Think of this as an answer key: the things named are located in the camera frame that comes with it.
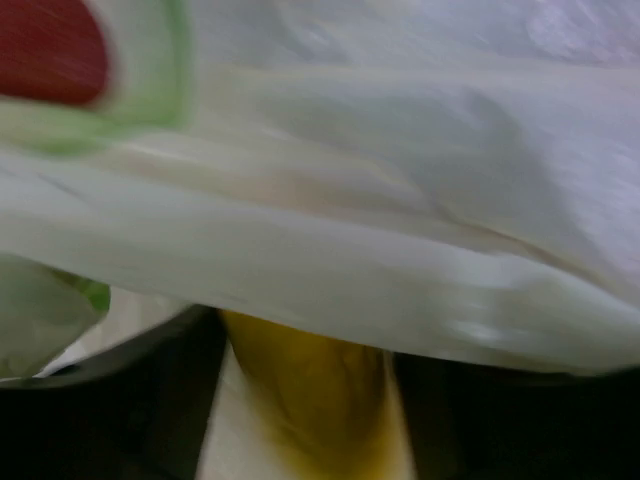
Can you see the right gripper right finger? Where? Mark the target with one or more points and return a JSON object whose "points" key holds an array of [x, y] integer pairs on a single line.
{"points": [[473, 422]]}

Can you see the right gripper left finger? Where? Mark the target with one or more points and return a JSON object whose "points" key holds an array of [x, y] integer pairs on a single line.
{"points": [[138, 410]]}

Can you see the yellow fake banana bunch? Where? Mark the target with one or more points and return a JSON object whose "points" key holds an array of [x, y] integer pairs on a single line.
{"points": [[323, 402]]}

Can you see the light green plastic bag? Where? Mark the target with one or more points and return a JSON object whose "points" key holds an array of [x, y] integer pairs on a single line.
{"points": [[455, 180]]}

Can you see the red fake cherry cluster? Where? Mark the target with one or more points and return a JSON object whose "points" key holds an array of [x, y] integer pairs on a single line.
{"points": [[52, 51]]}

